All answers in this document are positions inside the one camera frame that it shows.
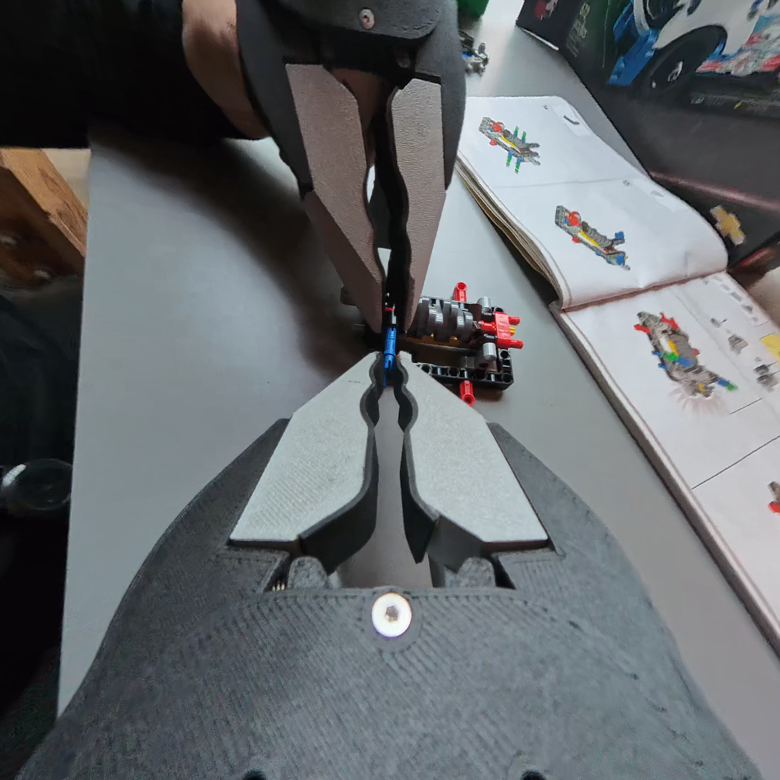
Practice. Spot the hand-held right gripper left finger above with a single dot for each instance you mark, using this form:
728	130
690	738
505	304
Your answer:
311	475

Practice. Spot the black car printed box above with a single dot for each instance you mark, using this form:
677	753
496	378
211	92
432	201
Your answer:
670	122

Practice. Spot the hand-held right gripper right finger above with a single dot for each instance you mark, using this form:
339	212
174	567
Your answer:
469	475

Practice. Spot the pile of lego pieces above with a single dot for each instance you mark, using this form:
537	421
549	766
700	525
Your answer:
475	55

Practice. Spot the green plastic bin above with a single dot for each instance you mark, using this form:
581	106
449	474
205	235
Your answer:
469	6

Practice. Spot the blue lego pin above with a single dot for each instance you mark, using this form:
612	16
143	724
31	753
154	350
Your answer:
390	344

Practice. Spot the lego engine frame assembly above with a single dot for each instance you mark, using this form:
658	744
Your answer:
451	317

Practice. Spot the open instruction booklet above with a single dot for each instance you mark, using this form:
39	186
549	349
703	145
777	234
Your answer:
609	183

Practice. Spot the person's left hand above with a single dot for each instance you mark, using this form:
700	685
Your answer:
213	61

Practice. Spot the person's left forearm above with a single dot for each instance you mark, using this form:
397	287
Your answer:
91	61

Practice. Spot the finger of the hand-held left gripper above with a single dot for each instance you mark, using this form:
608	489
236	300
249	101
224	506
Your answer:
423	183
332	170

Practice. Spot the round black knob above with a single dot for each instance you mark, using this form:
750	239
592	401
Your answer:
36	487

